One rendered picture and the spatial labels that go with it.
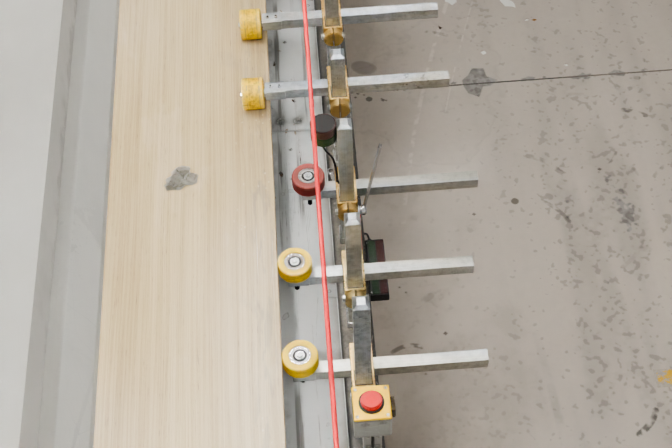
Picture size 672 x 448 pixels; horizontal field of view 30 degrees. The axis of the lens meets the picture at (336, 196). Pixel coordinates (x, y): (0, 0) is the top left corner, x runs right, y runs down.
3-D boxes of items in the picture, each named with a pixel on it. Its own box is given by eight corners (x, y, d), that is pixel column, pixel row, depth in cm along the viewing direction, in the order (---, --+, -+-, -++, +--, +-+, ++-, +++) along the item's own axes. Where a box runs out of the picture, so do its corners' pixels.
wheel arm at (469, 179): (475, 179, 312) (476, 168, 309) (477, 190, 310) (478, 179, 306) (301, 192, 311) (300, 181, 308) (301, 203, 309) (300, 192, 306)
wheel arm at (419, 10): (436, 9, 334) (436, -1, 331) (437, 19, 332) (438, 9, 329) (249, 22, 334) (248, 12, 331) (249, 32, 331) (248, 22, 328)
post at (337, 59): (348, 171, 340) (343, 45, 302) (349, 181, 337) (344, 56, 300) (335, 172, 339) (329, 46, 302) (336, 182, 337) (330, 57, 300)
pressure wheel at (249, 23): (259, 4, 328) (261, 34, 327) (260, 12, 336) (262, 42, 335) (236, 6, 328) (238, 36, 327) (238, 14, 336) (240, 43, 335)
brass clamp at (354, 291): (365, 260, 299) (364, 248, 295) (369, 308, 290) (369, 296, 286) (339, 262, 298) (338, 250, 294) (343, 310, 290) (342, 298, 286)
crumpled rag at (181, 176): (189, 162, 308) (188, 156, 306) (202, 180, 304) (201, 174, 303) (157, 177, 305) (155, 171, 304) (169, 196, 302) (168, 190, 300)
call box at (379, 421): (388, 404, 238) (388, 383, 232) (392, 437, 234) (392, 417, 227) (351, 407, 238) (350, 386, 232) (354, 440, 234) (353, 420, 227)
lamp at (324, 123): (338, 172, 302) (335, 112, 285) (340, 191, 298) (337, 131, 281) (314, 174, 302) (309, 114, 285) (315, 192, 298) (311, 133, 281)
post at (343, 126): (355, 240, 322) (350, 115, 284) (356, 251, 320) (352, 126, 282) (341, 241, 322) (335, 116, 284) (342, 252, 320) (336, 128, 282)
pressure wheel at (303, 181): (325, 189, 315) (323, 160, 306) (327, 214, 310) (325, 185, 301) (293, 191, 315) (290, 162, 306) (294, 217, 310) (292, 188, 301)
